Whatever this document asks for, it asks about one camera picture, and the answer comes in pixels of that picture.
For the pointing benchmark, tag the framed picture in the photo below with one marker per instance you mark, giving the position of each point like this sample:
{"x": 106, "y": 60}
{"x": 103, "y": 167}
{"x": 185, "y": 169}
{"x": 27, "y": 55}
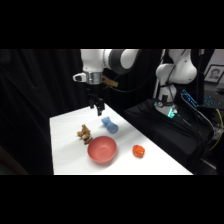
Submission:
{"x": 213, "y": 73}

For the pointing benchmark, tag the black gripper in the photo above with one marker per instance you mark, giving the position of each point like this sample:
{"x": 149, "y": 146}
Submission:
{"x": 95, "y": 98}

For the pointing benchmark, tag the black curtain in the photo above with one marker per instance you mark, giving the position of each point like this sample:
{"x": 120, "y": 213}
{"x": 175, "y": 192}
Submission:
{"x": 33, "y": 100}

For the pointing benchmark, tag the blue lit keyboard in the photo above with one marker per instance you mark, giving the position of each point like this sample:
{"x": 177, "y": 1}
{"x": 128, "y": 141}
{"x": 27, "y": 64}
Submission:
{"x": 203, "y": 99}

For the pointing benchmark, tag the tiger plush toy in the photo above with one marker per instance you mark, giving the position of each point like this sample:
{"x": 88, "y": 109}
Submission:
{"x": 85, "y": 134}

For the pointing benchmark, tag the pink bowl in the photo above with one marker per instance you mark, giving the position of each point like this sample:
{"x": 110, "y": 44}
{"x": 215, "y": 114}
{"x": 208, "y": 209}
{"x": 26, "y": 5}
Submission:
{"x": 102, "y": 149}

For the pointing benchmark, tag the blue plush toy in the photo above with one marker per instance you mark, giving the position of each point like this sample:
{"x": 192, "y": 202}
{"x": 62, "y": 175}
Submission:
{"x": 110, "y": 126}

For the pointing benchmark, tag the small green light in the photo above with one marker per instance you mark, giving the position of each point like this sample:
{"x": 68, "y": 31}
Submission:
{"x": 171, "y": 112}

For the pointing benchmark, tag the red bumpy ball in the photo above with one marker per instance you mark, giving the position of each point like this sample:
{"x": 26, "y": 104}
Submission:
{"x": 138, "y": 151}

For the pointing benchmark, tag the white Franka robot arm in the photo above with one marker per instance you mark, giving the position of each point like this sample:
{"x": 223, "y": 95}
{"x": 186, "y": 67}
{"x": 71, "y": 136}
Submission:
{"x": 93, "y": 60}

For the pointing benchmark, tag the black robot stand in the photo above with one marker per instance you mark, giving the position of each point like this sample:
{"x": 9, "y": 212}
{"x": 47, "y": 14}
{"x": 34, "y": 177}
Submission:
{"x": 150, "y": 128}

